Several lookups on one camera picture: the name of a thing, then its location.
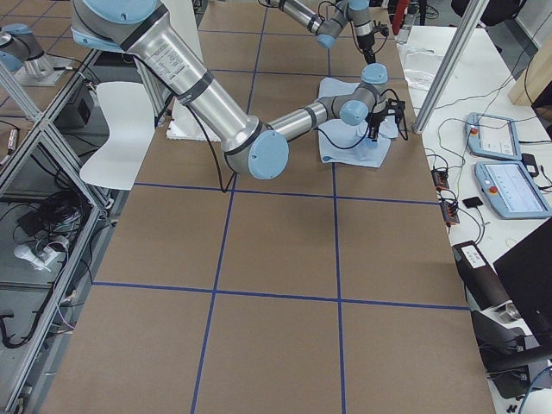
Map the aluminium frame post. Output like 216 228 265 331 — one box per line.
413 0 489 134

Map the lower teach pendant tablet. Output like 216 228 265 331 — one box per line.
474 161 551 219

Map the teach pendant tablet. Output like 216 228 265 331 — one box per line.
474 161 551 219
465 112 522 160

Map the upper teach pendant tablet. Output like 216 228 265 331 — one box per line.
465 112 522 160

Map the black cylindrical device with label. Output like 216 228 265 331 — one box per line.
452 241 511 310

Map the clear plastic bag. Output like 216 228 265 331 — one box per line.
398 44 443 91

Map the orange circuit board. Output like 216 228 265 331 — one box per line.
430 168 449 191

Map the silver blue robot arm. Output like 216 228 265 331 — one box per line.
72 0 404 179
259 0 388 64

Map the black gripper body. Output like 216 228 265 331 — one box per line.
356 34 375 64
367 98 406 141

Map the black monitor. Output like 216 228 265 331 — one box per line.
494 220 552 344

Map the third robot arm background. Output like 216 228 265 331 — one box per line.
1 23 65 87

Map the white power strip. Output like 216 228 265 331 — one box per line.
14 241 68 272

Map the light blue button shirt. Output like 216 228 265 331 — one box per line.
317 77 399 169

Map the small black phone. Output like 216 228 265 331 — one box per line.
462 197 484 209

